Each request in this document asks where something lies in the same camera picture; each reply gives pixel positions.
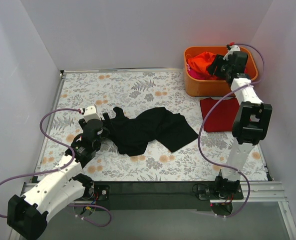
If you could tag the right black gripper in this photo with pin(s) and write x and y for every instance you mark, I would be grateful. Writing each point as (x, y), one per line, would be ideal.
(217, 66)

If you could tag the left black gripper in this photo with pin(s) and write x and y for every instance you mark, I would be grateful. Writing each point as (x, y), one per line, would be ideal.
(106, 122)

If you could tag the orange t shirt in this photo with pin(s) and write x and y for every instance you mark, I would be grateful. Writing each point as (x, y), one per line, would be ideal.
(200, 62)

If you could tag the black t shirt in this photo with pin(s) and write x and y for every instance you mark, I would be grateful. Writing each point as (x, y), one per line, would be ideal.
(131, 136)

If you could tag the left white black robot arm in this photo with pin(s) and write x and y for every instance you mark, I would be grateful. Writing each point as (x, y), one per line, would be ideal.
(30, 213)

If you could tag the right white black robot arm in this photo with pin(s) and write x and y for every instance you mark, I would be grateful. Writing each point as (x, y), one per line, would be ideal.
(251, 122)

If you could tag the magenta pink t shirt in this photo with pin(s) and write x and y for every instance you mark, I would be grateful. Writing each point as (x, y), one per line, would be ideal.
(199, 76)

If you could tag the orange plastic laundry basket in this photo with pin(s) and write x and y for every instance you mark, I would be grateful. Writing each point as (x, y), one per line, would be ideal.
(204, 87)

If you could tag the folded dark red t shirt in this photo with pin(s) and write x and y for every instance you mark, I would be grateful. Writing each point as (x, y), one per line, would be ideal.
(222, 117)

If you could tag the floral patterned table mat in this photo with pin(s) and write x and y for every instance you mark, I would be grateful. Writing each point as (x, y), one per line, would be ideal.
(135, 92)

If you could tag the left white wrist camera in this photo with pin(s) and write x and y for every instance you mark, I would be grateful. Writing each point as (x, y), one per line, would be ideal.
(90, 113)

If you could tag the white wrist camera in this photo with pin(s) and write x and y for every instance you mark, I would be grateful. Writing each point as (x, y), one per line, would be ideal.
(231, 47)
(90, 113)

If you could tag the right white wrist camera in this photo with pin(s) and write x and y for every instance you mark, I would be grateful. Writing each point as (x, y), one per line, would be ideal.
(231, 47)

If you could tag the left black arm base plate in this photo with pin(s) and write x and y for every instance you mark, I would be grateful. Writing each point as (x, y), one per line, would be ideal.
(101, 192)

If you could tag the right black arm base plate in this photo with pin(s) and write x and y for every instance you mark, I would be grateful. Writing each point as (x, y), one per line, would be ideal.
(207, 191)

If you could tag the aluminium frame rail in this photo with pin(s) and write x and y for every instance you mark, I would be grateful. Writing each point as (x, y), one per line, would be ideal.
(178, 195)

